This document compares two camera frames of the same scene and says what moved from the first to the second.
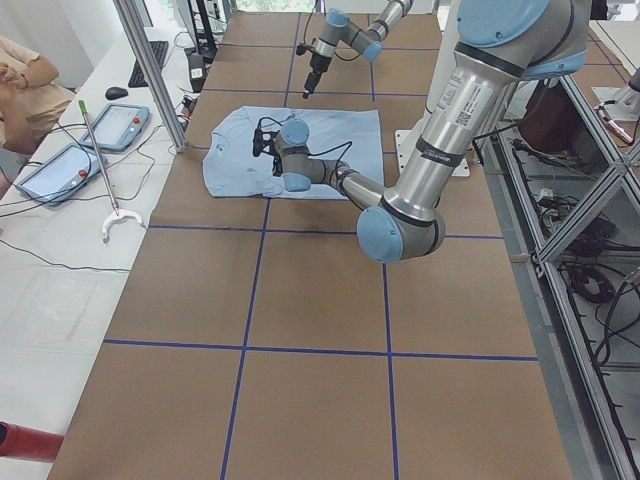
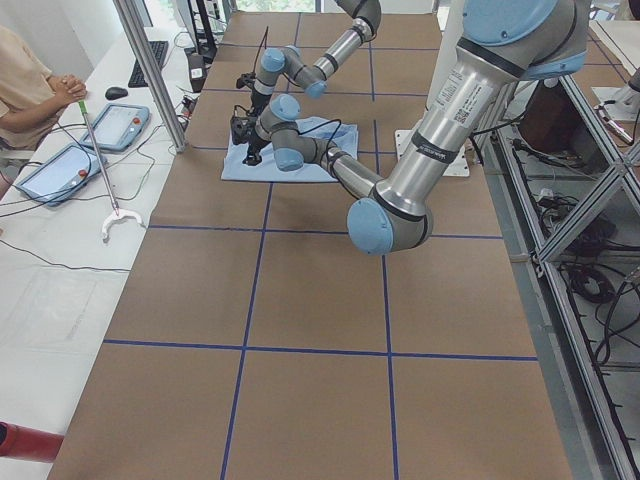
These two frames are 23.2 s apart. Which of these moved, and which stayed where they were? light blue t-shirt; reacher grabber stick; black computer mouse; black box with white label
Moved: light blue t-shirt
Stayed: black computer mouse; reacher grabber stick; black box with white label
